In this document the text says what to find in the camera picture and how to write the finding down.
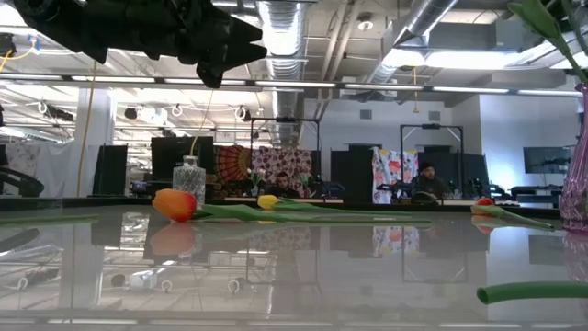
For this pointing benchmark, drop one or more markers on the black dome-shaped object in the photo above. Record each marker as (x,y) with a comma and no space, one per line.
(423,197)

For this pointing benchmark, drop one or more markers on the orange mandala tapestry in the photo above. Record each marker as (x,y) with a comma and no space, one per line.
(232,163)

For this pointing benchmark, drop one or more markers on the black desk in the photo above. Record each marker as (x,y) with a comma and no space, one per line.
(535,189)

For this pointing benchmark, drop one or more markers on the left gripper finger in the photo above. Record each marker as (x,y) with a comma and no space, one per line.
(211,76)
(236,41)

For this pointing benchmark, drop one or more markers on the clear glass vase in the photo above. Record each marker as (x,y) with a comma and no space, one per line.
(188,177)

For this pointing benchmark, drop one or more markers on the yellow artificial tulip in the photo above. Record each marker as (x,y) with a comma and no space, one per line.
(267,201)

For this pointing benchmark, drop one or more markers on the silver ribbed air duct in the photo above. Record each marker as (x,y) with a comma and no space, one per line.
(287,55)

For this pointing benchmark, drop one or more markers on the purple glass vase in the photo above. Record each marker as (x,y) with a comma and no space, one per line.
(576,184)

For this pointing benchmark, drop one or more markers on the red floral tapestry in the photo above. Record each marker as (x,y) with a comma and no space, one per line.
(294,161)

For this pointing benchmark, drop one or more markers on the white sheet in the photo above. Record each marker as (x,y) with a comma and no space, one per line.
(55,165)

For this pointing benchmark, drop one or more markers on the black rig frame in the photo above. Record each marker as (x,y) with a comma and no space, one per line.
(432,126)
(285,120)

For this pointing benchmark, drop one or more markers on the dark flat screen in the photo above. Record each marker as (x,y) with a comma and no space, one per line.
(546,158)

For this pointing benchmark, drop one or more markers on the orange-red artificial tulip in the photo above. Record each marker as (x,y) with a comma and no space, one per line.
(484,201)

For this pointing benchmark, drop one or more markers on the black monitor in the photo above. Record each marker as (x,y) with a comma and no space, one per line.
(165,156)

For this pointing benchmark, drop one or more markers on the black upright panel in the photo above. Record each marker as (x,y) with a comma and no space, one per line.
(111,165)

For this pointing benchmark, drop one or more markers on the person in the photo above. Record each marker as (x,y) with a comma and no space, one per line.
(428,177)
(281,181)

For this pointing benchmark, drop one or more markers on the orange artificial tulip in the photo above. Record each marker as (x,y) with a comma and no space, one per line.
(172,204)

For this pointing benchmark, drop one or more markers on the black table frame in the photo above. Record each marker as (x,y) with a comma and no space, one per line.
(69,202)

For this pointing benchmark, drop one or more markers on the white floral print cloth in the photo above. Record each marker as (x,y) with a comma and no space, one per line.
(390,170)

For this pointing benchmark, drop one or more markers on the black partition panel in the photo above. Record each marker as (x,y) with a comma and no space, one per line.
(351,174)
(473,165)

